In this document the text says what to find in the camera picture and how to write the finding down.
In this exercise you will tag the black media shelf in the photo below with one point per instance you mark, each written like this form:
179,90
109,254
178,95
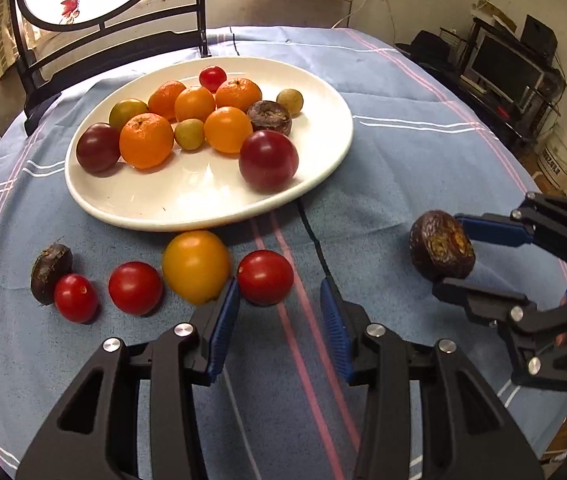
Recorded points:
523,120

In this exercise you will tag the green yellow tomato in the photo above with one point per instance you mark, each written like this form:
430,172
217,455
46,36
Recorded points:
127,111

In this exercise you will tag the yellow orange tomato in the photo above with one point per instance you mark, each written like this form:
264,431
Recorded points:
196,266

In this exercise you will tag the white plastic bucket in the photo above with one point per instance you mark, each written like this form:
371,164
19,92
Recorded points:
561,157

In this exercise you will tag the white round plate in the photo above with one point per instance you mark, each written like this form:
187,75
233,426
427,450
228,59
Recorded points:
188,195

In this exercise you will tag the cardboard box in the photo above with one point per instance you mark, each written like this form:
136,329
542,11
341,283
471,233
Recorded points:
493,15

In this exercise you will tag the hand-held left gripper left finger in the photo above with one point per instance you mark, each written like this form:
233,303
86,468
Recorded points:
221,330

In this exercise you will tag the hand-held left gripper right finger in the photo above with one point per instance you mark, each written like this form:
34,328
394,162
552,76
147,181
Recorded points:
336,330

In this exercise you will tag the small red cherry tomato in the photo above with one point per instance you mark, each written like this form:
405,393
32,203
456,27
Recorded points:
212,78

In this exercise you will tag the orange tangerine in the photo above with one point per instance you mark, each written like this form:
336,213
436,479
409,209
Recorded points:
239,94
163,99
146,141

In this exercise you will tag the black speaker box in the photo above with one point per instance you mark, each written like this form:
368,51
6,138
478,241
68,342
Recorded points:
538,35

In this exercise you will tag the dark brown water chestnut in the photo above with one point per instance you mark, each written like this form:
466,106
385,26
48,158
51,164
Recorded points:
441,247
49,272
269,117

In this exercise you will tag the blue striped tablecloth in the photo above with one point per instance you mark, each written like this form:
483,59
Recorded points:
388,160

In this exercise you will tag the black hat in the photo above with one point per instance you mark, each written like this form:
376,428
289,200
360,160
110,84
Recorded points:
423,45

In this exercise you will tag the computer monitor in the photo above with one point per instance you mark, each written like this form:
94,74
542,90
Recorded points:
503,67

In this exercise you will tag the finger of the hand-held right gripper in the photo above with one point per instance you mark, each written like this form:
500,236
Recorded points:
483,302
498,230

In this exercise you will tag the small yellow green fruit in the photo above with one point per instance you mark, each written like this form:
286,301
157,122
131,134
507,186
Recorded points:
290,102
189,135

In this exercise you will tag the bird painting table screen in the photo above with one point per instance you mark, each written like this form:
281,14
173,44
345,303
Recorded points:
202,10

